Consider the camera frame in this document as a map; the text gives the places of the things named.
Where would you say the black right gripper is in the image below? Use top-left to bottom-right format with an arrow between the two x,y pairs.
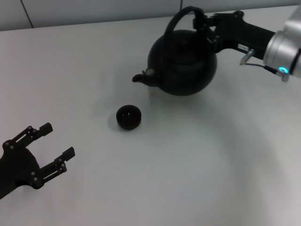
192,10 -> 276,61

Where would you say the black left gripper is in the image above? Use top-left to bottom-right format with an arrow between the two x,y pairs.
0,122 -> 76,200

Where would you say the black round teapot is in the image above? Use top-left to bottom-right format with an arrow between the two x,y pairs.
132,6 -> 218,97

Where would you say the small black teacup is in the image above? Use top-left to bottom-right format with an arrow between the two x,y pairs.
116,105 -> 143,130

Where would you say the grey right gripper cable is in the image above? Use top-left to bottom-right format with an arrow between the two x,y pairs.
239,48 -> 290,82

